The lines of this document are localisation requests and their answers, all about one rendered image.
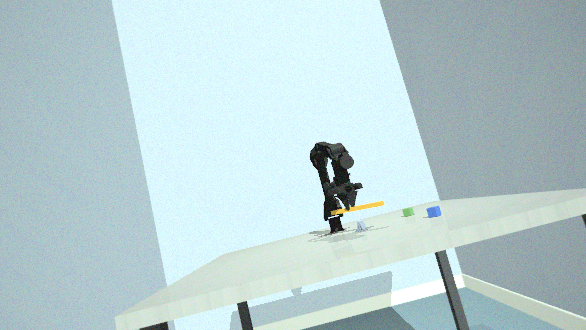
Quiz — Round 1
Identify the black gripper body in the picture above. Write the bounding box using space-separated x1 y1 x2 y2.
327 171 363 196

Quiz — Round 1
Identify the small green block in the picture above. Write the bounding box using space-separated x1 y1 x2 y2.
402 207 414 217

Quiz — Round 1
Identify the yellow bar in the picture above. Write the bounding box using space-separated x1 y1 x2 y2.
331 201 384 215

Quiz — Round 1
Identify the small blue block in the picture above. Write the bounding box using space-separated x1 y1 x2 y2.
426 206 442 218

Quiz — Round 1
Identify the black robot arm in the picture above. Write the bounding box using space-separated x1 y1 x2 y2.
310 141 354 233

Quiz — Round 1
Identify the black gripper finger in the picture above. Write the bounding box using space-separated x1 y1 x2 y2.
334 192 350 210
349 190 358 207

